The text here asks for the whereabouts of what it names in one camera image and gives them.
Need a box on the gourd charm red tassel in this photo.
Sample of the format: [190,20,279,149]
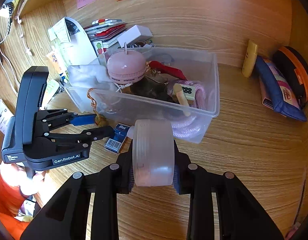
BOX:
[87,87,109,128]

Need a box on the blue staples box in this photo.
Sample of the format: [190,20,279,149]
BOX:
[104,124,131,153]

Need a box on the white cloth pouch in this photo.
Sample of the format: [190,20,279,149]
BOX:
[67,63,135,98]

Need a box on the round translucent white container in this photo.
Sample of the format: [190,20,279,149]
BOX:
[132,119,175,187]

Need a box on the pink round device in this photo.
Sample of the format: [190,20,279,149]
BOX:
[107,48,146,85]

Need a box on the dark green spray bottle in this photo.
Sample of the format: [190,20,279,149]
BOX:
[130,77,174,103]

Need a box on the red gold drawstring pouch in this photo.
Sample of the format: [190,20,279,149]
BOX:
[147,61,187,81]

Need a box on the clear plastic storage bin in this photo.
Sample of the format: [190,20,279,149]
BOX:
[65,47,220,144]

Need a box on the mahjong tile charm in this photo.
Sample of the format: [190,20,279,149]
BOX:
[172,83,196,107]

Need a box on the left hand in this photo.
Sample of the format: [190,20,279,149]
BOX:
[0,163,46,196]

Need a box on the white folded paper sheet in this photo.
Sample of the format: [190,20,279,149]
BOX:
[48,17,97,66]

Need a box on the fruit sticker sheet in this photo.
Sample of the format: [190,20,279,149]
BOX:
[92,41,104,56]

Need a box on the stack of booklets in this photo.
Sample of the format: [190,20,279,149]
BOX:
[84,19,126,49]

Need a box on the white bowl of trinkets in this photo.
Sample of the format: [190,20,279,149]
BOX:
[129,39,156,48]

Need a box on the white rectangular box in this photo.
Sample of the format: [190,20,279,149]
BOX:
[117,25,153,48]

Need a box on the pink notebook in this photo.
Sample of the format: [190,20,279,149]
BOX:
[258,76,273,110]

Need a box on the navy blue pouch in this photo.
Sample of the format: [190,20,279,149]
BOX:
[255,56,307,122]

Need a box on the yellow lotion bottle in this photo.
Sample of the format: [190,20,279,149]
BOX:
[242,40,258,77]

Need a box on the black orange round case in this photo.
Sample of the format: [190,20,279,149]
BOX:
[272,46,308,108]

